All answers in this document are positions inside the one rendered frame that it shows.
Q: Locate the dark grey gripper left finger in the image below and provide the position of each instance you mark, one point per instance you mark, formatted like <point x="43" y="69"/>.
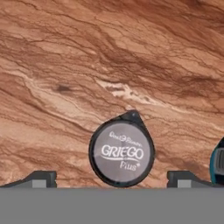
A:
<point x="40" y="178"/>

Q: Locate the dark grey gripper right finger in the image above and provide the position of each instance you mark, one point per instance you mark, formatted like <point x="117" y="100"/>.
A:
<point x="182" y="178"/>

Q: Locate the teal yogurt container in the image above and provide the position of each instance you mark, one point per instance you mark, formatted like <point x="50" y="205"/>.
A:
<point x="218" y="163"/>

